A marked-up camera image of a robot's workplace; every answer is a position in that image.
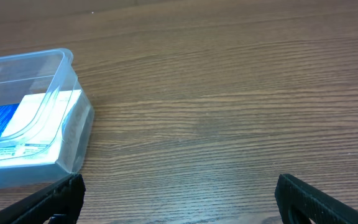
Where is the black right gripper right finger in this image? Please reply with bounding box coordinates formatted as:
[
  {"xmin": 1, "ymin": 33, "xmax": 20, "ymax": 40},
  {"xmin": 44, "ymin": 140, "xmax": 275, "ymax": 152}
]
[{"xmin": 275, "ymin": 174, "xmax": 358, "ymax": 224}]

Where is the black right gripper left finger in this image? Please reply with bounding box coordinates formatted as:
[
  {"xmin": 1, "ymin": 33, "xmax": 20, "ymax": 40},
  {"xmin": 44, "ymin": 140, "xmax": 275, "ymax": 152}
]
[{"xmin": 0, "ymin": 174, "xmax": 86, "ymax": 224}]

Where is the white medicine box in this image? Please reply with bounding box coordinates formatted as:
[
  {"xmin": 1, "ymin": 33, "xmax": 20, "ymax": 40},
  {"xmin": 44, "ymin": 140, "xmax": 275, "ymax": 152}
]
[{"xmin": 0, "ymin": 90, "xmax": 90, "ymax": 169}]

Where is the clear plastic container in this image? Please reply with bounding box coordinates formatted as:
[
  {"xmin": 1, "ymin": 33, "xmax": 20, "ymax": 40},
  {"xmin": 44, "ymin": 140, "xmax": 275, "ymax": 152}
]
[{"xmin": 0, "ymin": 49, "xmax": 94, "ymax": 189}]

